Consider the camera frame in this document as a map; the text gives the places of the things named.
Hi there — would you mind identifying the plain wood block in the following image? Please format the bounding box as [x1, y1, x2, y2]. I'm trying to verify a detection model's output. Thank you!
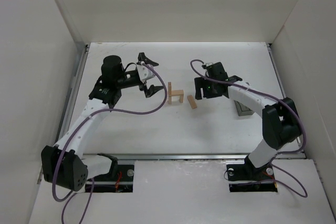
[171, 90, 184, 97]

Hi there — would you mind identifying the smoky transparent plastic box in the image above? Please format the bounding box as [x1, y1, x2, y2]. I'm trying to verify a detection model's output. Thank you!
[234, 101, 254, 116]

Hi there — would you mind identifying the engraved wood block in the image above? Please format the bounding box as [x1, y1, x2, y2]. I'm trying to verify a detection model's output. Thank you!
[167, 82, 172, 97]

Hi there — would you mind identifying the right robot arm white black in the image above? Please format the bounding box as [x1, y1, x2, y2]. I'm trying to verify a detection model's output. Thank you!
[194, 62, 305, 182]

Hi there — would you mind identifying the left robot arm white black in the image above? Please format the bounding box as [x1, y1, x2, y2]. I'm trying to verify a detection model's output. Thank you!
[41, 52, 167, 191]

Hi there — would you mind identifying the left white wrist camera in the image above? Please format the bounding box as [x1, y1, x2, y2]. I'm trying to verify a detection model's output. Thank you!
[136, 61, 155, 83]

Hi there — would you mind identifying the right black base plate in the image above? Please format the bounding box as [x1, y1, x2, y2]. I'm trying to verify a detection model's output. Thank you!
[224, 163, 278, 193]

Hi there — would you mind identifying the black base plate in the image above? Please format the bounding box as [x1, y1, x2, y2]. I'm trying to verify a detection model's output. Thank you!
[85, 164, 134, 193]
[224, 163, 278, 193]

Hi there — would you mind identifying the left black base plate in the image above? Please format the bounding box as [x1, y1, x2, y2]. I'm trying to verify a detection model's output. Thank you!
[85, 164, 134, 193]

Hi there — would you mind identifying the aluminium table frame rail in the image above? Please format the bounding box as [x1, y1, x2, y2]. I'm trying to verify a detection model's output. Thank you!
[54, 42, 307, 162]

